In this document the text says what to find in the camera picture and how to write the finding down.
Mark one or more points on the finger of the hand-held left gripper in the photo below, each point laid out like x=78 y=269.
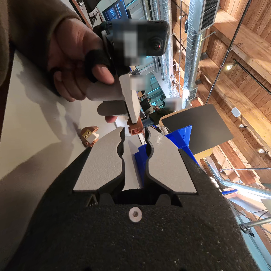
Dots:
x=112 y=108
x=127 y=89

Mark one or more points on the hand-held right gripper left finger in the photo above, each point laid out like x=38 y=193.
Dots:
x=99 y=167

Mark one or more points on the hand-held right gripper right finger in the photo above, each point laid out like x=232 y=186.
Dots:
x=169 y=165

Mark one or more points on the brown round brick piece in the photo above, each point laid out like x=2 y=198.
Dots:
x=136 y=126

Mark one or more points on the person's left forearm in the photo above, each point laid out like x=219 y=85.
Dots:
x=29 y=25

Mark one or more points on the grey desk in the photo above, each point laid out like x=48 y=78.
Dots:
x=25 y=139

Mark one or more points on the person's left hand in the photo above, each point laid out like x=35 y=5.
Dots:
x=67 y=55

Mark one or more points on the small brown brick piece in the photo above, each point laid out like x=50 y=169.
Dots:
x=89 y=136

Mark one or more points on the black computer monitor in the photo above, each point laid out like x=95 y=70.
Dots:
x=114 y=9

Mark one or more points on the black board with wooden edge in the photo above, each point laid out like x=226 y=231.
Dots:
x=199 y=127

